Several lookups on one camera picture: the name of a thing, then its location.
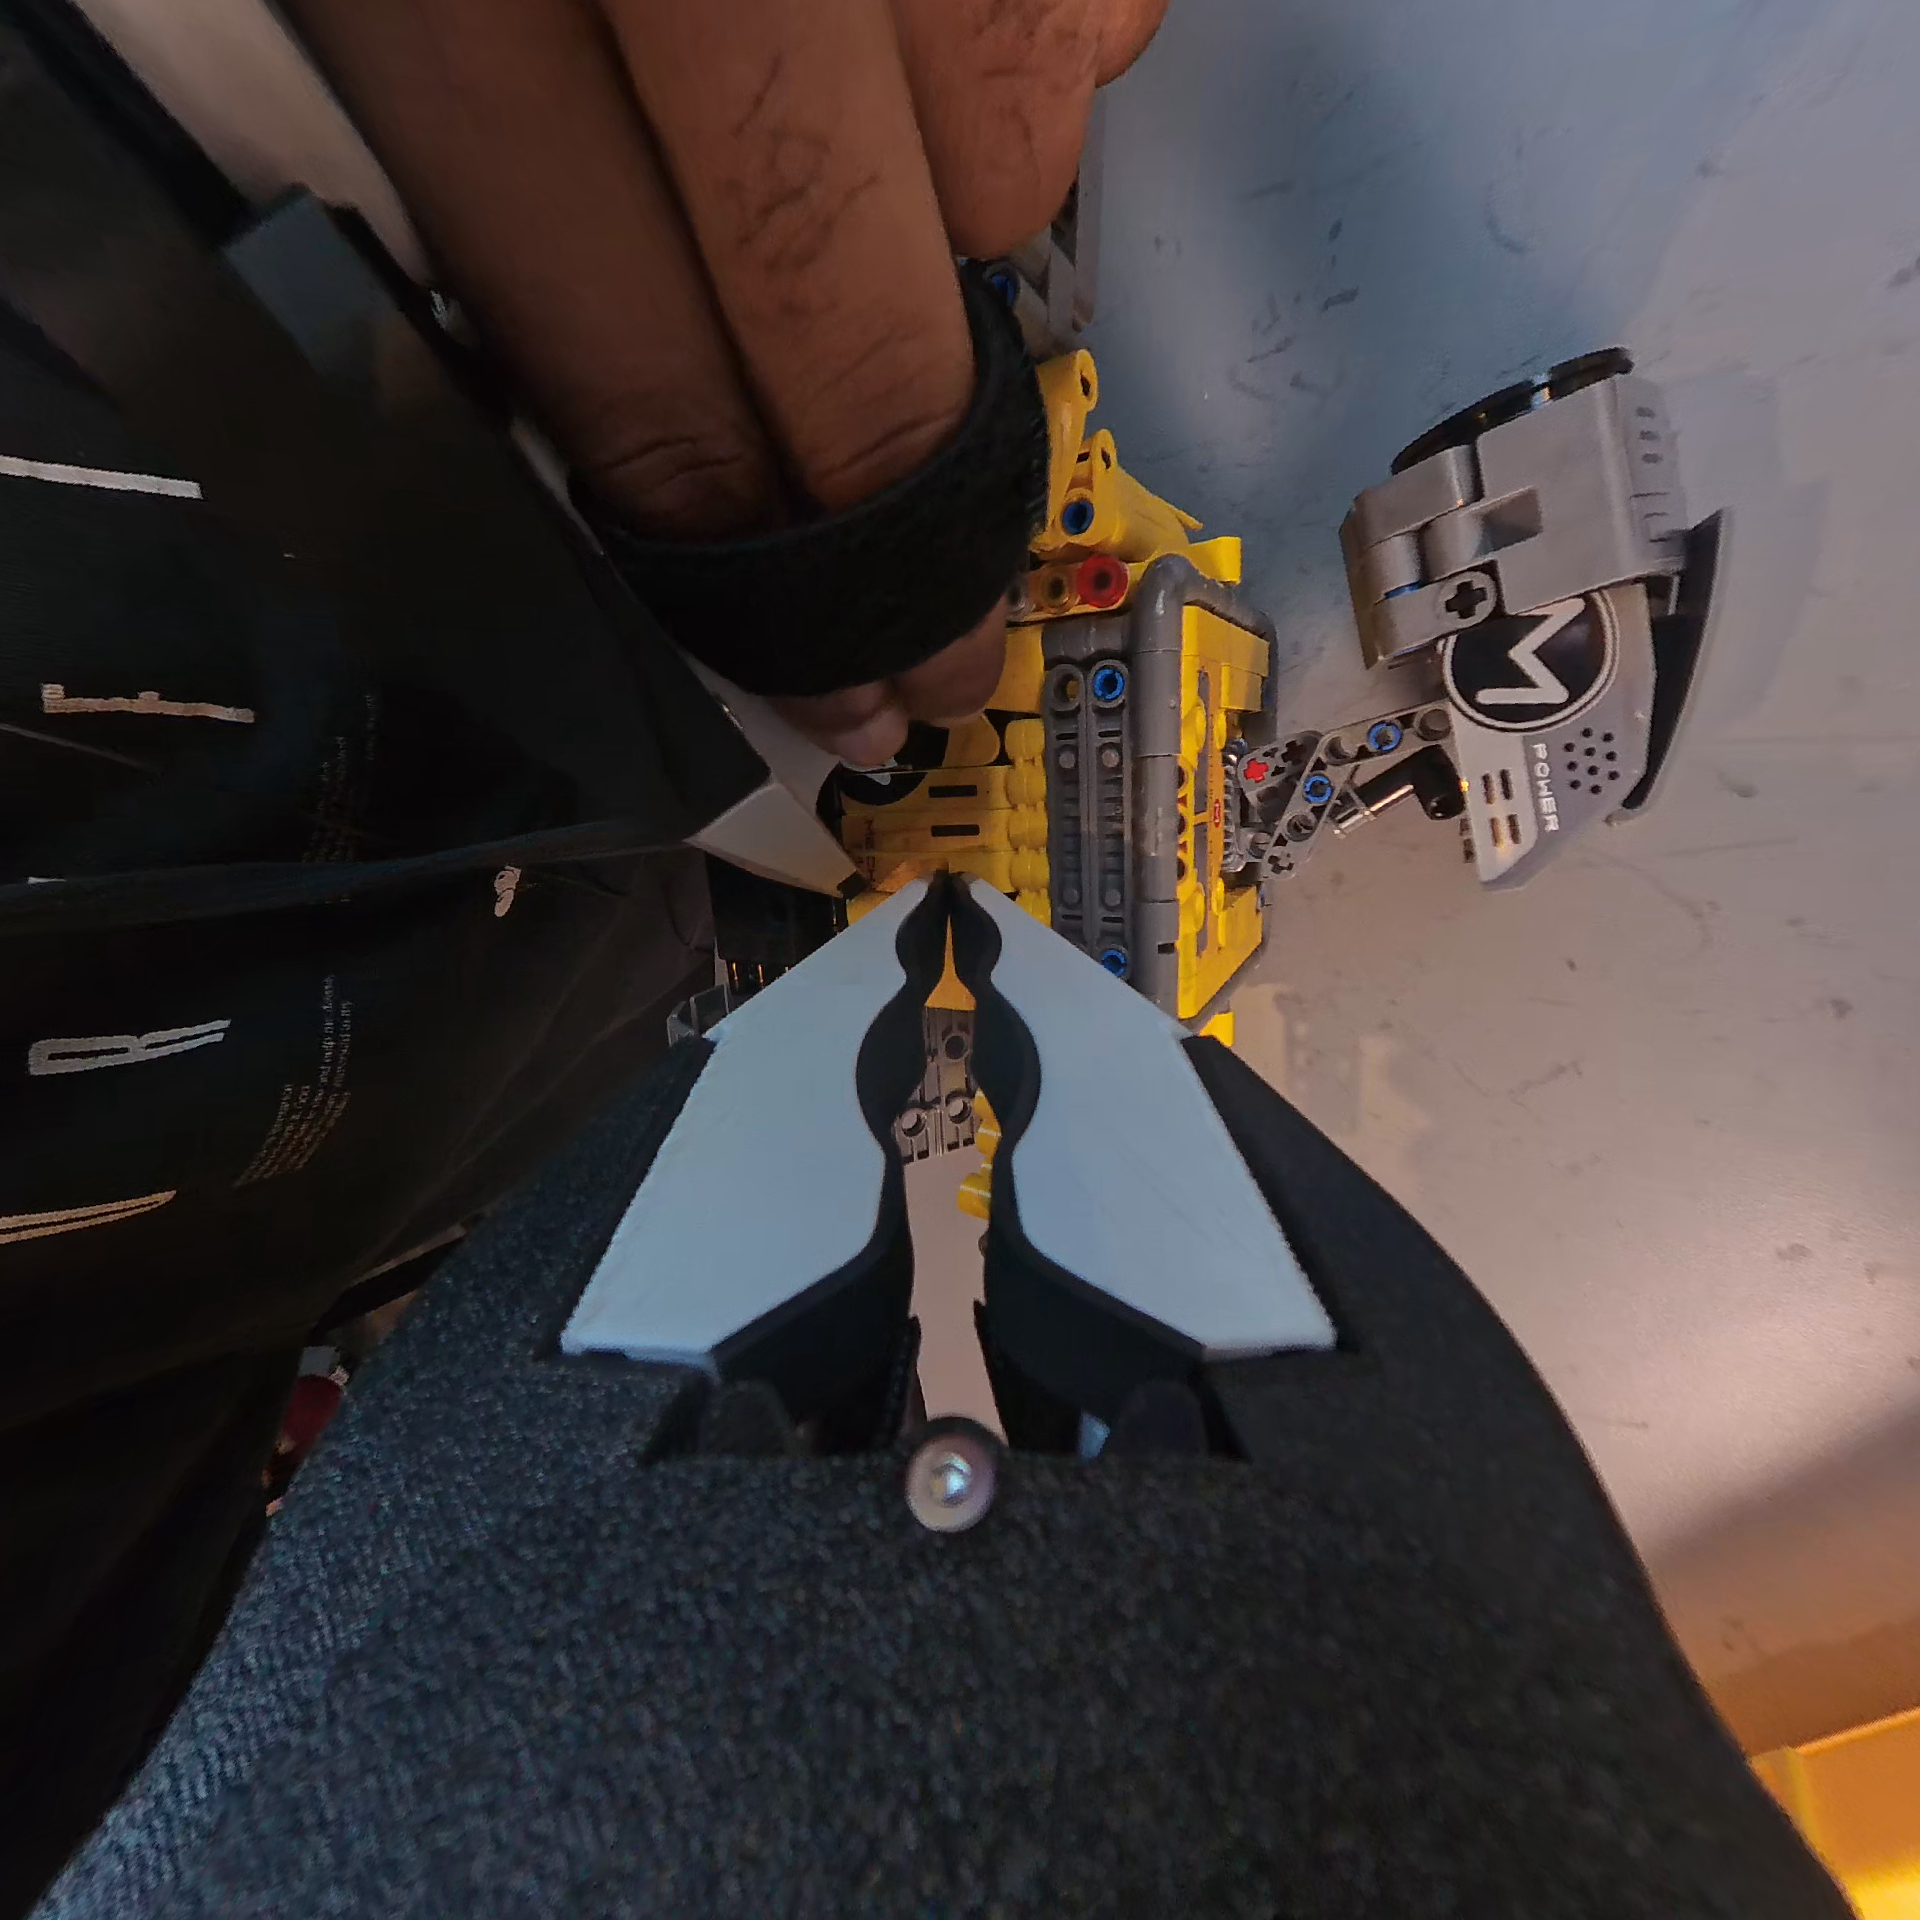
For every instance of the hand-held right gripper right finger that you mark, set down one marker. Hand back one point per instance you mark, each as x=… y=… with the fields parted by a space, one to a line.
x=1149 y=1155

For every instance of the yellow building-block toy robot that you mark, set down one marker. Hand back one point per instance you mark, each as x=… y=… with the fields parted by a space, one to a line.
x=1185 y=706

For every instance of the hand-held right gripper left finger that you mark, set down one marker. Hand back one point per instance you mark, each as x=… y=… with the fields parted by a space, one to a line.
x=735 y=1155

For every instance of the yellow box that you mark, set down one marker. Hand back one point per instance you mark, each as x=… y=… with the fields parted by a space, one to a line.
x=1852 y=1822

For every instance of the black printed hoodie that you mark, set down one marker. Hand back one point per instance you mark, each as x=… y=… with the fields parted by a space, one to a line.
x=300 y=931

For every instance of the person's left hand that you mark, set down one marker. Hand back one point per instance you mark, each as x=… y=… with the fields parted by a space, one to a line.
x=675 y=224

